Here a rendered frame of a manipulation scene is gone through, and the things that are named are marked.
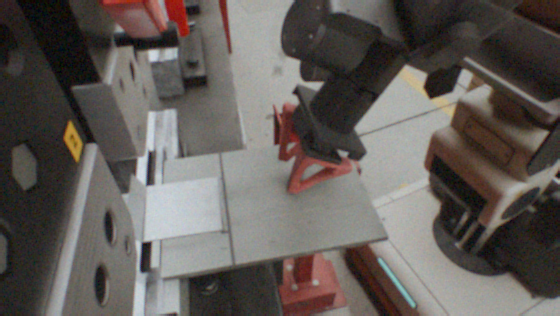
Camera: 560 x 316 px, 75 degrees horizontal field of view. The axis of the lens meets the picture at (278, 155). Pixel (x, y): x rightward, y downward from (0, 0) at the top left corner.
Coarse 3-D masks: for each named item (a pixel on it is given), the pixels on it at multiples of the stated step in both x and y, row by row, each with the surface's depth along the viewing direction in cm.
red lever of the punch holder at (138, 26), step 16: (112, 0) 16; (128, 0) 16; (144, 0) 17; (112, 16) 17; (128, 16) 17; (144, 16) 18; (160, 16) 20; (128, 32) 20; (144, 32) 20; (160, 32) 21; (176, 32) 24; (144, 48) 24; (160, 48) 24
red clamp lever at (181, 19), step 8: (168, 0) 42; (176, 0) 42; (168, 8) 43; (176, 8) 43; (184, 8) 43; (168, 16) 44; (176, 16) 43; (184, 16) 44; (184, 24) 44; (184, 32) 45
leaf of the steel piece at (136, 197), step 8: (136, 184) 46; (144, 184) 48; (136, 192) 45; (144, 192) 47; (128, 200) 43; (136, 200) 44; (144, 200) 46; (128, 208) 42; (136, 208) 44; (144, 208) 45; (136, 216) 43; (136, 224) 42; (136, 232) 42
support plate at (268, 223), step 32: (192, 160) 52; (224, 160) 52; (256, 160) 52; (352, 160) 52; (256, 192) 47; (288, 192) 47; (320, 192) 47; (352, 192) 47; (256, 224) 44; (288, 224) 44; (320, 224) 44; (352, 224) 44; (192, 256) 41; (224, 256) 41; (256, 256) 41; (288, 256) 41
